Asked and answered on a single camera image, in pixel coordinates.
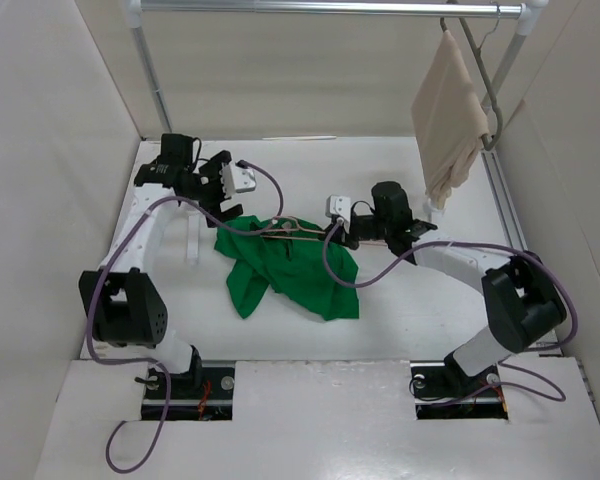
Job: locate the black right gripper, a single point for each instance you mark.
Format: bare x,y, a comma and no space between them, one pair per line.
349,239

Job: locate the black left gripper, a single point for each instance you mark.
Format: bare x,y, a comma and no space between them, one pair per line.
214,207

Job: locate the pink wire hanger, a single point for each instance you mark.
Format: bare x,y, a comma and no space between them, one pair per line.
293,228

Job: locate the green t-shirt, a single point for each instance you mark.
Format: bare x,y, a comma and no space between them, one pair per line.
287,267

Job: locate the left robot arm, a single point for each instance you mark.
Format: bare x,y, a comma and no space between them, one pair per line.
123,306

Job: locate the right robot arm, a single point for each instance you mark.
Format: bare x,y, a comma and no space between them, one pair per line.
523,300

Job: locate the beige garment on hanger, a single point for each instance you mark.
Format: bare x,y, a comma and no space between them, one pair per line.
449,122

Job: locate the grey plastic hanger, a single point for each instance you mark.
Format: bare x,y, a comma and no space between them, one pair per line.
489,140

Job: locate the white metal clothes rack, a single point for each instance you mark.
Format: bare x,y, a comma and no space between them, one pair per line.
252,129

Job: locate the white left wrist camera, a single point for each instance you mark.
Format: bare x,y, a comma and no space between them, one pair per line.
237,180

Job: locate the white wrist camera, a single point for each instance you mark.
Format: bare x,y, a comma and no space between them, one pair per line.
237,180
338,208

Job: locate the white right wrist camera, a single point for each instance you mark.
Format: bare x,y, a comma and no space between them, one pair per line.
338,208

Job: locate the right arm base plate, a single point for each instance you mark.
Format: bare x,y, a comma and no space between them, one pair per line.
440,394

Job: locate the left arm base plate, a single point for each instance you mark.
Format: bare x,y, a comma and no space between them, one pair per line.
210,398

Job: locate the aluminium rail right side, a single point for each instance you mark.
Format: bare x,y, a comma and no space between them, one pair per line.
504,203

